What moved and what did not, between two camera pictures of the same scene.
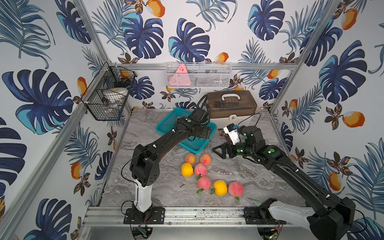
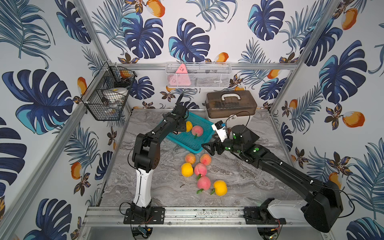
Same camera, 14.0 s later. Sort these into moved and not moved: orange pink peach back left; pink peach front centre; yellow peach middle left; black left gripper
Moved: black left gripper
Not moved: orange pink peach back left; yellow peach middle left; pink peach front centre
